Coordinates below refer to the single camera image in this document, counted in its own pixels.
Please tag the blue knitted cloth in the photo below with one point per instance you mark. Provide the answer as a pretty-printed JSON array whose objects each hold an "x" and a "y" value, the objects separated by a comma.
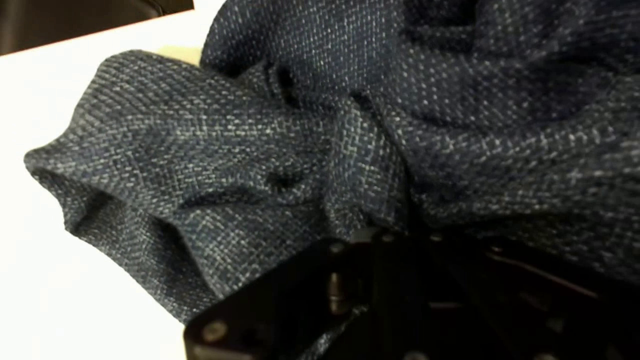
[{"x": 401, "y": 120}]

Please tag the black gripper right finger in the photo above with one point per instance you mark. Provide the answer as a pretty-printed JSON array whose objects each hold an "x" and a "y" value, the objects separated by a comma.
[{"x": 532, "y": 321}]

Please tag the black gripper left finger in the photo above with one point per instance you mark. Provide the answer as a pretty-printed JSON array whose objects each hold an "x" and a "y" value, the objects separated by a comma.
[{"x": 301, "y": 313}]

